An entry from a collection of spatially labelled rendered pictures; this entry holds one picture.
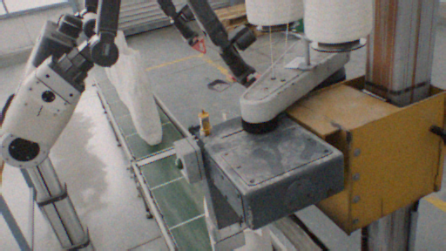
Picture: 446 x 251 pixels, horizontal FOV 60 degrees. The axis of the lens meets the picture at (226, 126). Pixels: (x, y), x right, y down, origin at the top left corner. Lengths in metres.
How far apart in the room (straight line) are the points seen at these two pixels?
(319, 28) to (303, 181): 0.32
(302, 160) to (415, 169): 0.42
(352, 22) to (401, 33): 0.19
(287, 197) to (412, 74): 0.48
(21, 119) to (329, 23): 1.00
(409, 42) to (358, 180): 0.35
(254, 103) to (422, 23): 0.44
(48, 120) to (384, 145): 1.02
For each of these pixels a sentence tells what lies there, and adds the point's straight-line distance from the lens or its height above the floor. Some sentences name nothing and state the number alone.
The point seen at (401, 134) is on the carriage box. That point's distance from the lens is 1.03.
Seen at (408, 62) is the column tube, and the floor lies 1.42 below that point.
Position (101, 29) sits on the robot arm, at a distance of 1.14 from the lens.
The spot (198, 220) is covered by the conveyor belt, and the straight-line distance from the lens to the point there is 2.17.
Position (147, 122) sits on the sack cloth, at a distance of 2.93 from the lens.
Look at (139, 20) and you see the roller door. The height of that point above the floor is 0.26.
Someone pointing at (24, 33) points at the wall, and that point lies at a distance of 8.43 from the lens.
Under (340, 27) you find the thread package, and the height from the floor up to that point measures 1.56.
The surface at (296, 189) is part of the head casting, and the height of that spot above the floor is 1.30.
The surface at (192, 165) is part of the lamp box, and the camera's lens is 0.92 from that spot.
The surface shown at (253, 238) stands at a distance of 1.41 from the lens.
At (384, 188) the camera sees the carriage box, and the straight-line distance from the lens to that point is 1.08.
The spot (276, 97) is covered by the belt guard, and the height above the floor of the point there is 1.41.
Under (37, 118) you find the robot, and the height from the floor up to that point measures 1.33.
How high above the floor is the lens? 1.78
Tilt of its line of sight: 28 degrees down
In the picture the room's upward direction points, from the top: 10 degrees counter-clockwise
